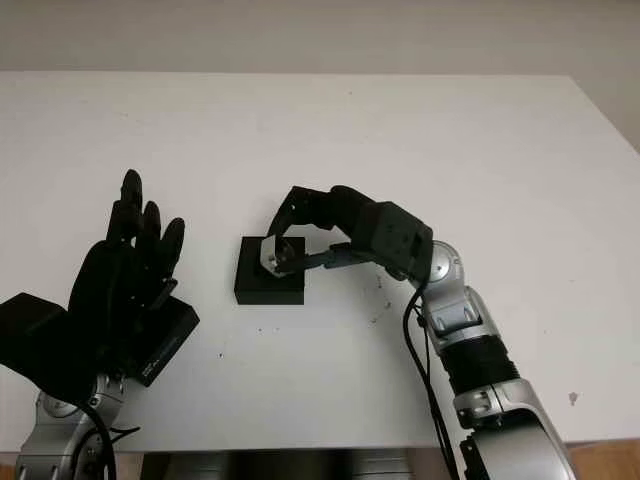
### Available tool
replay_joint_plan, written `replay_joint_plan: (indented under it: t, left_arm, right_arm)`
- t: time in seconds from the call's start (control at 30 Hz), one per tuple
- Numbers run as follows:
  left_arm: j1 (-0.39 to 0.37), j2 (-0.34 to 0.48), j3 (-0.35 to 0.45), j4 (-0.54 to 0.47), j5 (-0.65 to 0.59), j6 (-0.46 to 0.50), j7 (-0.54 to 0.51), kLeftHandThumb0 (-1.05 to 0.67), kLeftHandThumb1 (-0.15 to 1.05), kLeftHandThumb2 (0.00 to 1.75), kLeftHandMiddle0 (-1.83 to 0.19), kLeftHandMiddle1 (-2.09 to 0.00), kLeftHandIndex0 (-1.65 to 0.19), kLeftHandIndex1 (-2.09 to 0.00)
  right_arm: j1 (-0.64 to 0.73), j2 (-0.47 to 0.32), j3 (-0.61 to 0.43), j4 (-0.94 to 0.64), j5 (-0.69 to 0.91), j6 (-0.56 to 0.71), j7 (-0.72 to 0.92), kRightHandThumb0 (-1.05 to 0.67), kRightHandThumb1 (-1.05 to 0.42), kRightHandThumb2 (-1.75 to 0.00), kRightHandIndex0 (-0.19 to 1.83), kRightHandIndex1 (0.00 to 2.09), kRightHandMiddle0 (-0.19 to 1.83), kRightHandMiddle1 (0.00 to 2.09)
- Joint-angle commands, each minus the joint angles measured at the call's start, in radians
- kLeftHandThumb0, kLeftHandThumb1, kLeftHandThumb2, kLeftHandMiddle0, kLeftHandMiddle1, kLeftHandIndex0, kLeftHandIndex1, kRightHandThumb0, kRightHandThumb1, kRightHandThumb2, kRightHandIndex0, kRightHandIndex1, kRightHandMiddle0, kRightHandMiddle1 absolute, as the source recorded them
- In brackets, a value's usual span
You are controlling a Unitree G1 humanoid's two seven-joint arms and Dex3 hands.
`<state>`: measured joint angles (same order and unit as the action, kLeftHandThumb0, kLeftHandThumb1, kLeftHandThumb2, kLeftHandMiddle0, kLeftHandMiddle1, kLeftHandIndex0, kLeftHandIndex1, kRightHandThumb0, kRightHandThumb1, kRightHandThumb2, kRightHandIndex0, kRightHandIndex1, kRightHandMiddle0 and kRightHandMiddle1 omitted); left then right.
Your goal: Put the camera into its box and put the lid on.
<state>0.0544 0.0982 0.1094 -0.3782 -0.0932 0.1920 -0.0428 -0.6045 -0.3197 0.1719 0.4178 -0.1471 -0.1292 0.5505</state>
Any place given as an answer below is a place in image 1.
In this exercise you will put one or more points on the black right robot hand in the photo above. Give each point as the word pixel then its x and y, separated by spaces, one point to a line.
pixel 345 210

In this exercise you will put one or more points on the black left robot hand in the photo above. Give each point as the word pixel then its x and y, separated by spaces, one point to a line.
pixel 110 295

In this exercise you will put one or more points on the black printed box lid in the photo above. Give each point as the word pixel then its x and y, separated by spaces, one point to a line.
pixel 170 330

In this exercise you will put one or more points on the small silver camera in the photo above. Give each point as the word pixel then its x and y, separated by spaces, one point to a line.
pixel 272 255

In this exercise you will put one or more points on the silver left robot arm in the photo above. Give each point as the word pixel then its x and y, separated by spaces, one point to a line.
pixel 55 435

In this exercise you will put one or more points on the grey robot torso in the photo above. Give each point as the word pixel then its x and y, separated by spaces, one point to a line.
pixel 275 465

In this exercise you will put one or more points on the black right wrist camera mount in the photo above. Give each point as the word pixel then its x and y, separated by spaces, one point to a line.
pixel 400 240

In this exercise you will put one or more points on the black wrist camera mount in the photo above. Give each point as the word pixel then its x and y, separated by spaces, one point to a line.
pixel 400 240
pixel 35 335

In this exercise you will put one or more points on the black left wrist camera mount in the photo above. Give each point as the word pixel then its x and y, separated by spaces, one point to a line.
pixel 35 335

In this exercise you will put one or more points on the black camera box base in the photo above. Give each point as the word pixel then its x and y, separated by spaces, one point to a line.
pixel 267 292

